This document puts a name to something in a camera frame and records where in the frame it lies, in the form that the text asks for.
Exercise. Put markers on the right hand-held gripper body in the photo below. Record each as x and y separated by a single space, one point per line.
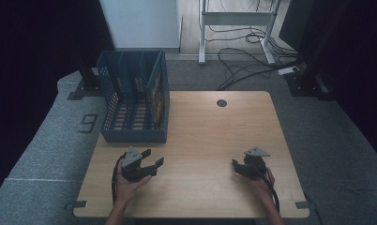
255 165

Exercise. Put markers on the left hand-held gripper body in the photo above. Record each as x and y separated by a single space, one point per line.
132 162

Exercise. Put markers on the blue plastic file rack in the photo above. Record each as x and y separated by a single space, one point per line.
127 106

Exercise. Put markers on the blue cartoon picture book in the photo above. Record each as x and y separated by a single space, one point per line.
158 93

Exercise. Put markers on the person's right hand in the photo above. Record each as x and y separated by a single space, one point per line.
264 186

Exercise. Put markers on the person's left hand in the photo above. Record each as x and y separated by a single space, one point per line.
127 189

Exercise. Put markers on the round table grommet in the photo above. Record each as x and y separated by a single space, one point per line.
221 103

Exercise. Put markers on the black stand with base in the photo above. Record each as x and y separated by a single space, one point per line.
305 81
88 84

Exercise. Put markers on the white power strip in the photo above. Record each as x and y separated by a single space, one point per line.
288 70

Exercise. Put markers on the white panel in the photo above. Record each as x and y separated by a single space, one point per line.
139 22

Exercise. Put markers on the white metal desk frame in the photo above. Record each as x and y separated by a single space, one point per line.
236 18

